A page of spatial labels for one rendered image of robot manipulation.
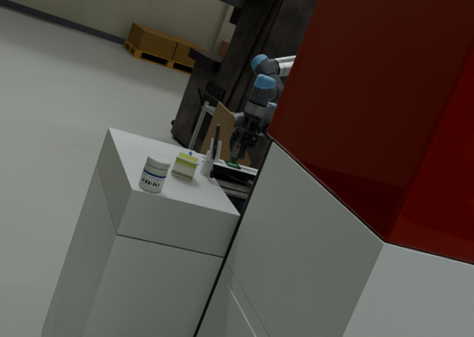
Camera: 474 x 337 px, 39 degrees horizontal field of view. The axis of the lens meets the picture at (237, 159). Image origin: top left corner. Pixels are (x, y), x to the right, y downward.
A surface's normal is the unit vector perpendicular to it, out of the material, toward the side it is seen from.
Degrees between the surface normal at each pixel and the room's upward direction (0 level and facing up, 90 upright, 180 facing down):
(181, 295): 90
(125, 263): 90
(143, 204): 90
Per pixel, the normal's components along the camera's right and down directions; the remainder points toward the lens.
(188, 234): 0.29, 0.33
